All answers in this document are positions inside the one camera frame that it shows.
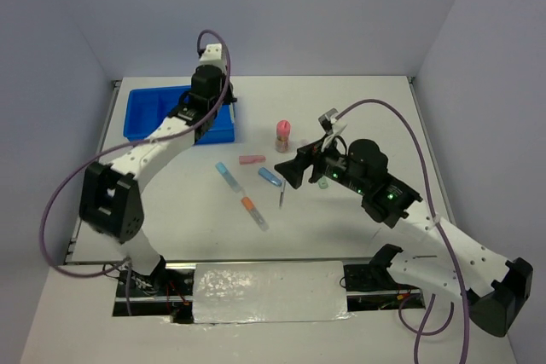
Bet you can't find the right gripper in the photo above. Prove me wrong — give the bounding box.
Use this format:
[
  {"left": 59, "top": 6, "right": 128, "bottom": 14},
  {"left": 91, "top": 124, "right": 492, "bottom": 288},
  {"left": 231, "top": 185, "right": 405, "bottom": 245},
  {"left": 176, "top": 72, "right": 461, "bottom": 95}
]
[{"left": 274, "top": 131, "right": 368, "bottom": 194}]

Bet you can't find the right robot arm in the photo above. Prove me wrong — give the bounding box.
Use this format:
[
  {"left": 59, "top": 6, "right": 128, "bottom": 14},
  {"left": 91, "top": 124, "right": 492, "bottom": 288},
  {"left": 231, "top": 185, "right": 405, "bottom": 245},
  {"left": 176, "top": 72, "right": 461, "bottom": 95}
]
[{"left": 274, "top": 139, "right": 533, "bottom": 338}]

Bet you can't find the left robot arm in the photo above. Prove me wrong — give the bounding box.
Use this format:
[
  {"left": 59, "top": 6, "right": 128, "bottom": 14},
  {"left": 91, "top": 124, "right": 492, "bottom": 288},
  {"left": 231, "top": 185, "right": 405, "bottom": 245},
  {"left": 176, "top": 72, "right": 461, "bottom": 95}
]
[{"left": 79, "top": 64, "right": 229, "bottom": 295}]

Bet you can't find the black and white pen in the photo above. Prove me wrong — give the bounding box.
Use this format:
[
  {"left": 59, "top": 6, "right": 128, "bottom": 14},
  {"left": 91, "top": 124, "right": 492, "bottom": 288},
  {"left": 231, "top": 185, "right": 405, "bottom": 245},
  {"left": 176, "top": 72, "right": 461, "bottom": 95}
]
[{"left": 278, "top": 179, "right": 287, "bottom": 209}]

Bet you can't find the blue correction tape case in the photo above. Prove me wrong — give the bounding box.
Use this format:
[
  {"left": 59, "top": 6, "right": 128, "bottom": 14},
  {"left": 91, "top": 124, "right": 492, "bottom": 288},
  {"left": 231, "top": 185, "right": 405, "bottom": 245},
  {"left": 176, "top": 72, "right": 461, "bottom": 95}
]
[{"left": 258, "top": 167, "right": 282, "bottom": 187}]

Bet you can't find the pink-lidded jar of clips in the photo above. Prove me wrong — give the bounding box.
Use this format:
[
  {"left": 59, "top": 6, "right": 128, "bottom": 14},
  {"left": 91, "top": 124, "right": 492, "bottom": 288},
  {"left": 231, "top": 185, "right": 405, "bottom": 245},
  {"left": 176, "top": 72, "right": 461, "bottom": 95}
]
[{"left": 276, "top": 120, "right": 291, "bottom": 153}]

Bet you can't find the pink correction tape case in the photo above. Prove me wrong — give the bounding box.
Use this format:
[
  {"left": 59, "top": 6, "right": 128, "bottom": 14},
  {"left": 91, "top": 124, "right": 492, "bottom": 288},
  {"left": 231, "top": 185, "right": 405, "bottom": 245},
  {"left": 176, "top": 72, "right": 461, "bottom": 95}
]
[{"left": 238, "top": 155, "right": 266, "bottom": 165}]

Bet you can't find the orange-capped highlighter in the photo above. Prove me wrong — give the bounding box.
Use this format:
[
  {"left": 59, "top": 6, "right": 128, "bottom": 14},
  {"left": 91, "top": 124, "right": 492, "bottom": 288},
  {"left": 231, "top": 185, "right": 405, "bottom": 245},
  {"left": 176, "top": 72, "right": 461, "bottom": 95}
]
[{"left": 241, "top": 196, "right": 269, "bottom": 231}]

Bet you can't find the blue compartment tray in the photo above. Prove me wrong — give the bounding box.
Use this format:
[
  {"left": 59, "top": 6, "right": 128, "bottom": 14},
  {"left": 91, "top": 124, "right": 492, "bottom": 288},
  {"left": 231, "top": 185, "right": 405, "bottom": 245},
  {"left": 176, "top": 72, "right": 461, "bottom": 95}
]
[{"left": 123, "top": 85, "right": 237, "bottom": 145}]

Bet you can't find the blue-capped highlighter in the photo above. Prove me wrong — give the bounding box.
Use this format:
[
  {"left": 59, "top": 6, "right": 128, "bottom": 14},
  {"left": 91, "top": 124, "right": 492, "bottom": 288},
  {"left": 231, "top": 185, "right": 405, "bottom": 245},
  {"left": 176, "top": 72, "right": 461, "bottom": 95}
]
[{"left": 215, "top": 162, "right": 241, "bottom": 194}]

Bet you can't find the silver taped cover plate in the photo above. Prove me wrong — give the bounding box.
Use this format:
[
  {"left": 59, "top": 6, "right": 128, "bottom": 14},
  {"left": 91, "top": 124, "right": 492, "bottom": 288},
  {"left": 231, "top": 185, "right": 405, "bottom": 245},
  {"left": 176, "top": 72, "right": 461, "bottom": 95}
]
[{"left": 192, "top": 261, "right": 350, "bottom": 324}]

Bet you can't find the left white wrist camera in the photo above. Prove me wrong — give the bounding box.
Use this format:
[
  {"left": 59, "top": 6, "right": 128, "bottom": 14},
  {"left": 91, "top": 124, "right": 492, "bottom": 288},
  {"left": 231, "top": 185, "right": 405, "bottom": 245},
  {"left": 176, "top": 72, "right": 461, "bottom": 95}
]
[{"left": 199, "top": 43, "right": 227, "bottom": 73}]

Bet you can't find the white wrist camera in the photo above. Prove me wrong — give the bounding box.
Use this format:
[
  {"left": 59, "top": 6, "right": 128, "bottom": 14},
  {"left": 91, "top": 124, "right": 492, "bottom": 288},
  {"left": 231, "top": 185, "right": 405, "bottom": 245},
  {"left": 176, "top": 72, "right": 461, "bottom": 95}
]
[
  {"left": 199, "top": 43, "right": 227, "bottom": 73},
  {"left": 318, "top": 108, "right": 346, "bottom": 152}
]

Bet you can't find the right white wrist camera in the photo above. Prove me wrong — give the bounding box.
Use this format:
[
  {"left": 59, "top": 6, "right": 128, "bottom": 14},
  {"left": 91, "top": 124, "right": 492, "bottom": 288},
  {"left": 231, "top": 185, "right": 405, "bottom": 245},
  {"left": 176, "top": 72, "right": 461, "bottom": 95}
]
[{"left": 318, "top": 108, "right": 346, "bottom": 152}]

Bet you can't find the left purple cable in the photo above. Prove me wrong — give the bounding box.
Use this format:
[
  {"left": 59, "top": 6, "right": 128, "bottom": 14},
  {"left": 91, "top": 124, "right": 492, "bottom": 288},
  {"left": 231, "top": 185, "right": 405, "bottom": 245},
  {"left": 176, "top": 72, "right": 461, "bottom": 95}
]
[{"left": 40, "top": 30, "right": 234, "bottom": 318}]

